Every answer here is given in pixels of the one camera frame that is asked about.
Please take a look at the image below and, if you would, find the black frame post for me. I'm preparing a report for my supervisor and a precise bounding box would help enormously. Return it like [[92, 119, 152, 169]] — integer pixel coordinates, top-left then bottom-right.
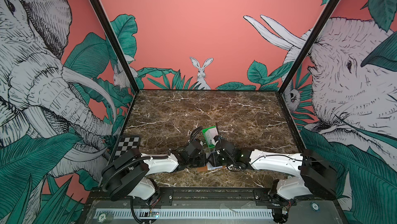
[[89, 0, 140, 95], [278, 0, 340, 94]]

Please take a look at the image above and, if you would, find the white slotted cable duct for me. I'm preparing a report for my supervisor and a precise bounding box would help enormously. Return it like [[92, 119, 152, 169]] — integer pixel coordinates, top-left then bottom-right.
[[93, 208, 273, 222]]

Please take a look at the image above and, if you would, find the brown leather card holder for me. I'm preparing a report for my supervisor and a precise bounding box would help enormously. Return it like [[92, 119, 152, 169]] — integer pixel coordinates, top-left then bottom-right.
[[197, 164, 225, 172]]

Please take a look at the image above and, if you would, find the left black frame post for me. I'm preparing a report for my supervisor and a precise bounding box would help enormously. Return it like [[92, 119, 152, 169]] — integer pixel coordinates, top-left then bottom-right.
[[89, 0, 140, 95]]

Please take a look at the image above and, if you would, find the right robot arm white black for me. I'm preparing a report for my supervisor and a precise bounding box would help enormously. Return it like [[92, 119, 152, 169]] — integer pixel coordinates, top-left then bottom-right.
[[208, 139, 337, 205]]

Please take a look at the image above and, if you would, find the right black frame post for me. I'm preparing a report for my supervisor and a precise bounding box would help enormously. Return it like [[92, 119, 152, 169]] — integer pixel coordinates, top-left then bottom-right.
[[278, 0, 340, 94]]

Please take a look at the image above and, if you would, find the stack of credit cards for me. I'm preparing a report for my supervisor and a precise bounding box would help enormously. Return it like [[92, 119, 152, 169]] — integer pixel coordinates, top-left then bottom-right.
[[204, 127, 219, 145]]

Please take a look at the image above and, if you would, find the green plastic tray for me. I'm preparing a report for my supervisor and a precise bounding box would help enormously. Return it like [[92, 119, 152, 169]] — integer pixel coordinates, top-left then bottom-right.
[[202, 126, 219, 149]]

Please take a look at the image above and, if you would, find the left camera black cable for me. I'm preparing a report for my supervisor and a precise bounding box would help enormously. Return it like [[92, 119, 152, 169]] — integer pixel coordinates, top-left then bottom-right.
[[189, 126, 204, 142]]

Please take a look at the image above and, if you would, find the black white checkerboard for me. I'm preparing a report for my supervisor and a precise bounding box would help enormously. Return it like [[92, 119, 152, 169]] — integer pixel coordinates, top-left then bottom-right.
[[113, 135, 141, 160]]

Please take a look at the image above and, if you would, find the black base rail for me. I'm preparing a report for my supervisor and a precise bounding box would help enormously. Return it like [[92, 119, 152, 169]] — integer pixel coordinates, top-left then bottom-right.
[[89, 186, 336, 207]]

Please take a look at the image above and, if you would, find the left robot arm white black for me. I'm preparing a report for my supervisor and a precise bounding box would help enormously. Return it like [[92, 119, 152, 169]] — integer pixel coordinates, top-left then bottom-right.
[[101, 139, 208, 206]]

